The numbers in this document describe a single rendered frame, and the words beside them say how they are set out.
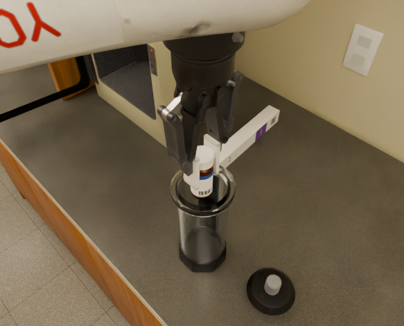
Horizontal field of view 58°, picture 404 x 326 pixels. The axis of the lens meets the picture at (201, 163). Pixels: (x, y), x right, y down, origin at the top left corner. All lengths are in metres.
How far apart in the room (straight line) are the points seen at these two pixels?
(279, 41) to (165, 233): 0.64
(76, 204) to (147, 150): 0.23
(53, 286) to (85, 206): 1.05
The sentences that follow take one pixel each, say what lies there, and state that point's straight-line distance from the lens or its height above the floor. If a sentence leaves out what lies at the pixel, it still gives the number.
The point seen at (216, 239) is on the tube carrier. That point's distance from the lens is 0.67.
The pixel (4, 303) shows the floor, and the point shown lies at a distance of 1.96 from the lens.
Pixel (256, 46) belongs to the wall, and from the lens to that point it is 1.19.
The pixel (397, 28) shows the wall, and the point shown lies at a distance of 0.96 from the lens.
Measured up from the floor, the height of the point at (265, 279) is 0.98.
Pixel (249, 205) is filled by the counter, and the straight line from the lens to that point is 0.86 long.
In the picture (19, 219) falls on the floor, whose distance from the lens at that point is 2.18.
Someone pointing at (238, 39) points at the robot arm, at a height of 1.45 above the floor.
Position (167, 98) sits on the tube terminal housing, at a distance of 0.88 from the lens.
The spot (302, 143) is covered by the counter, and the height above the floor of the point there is 0.94.
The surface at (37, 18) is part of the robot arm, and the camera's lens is 0.22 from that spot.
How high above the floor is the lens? 1.64
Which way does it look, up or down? 48 degrees down
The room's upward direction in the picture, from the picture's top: straight up
